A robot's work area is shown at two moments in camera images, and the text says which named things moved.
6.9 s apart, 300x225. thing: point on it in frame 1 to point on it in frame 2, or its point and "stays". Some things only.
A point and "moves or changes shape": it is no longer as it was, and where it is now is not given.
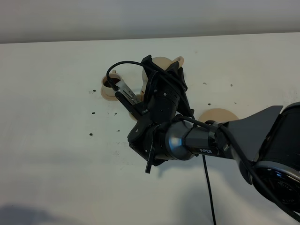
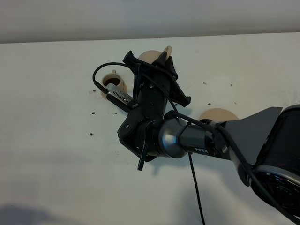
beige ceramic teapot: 162,63 moves or changes shape
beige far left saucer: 107,97 stays
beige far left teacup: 106,86 stays
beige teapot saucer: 217,115 stays
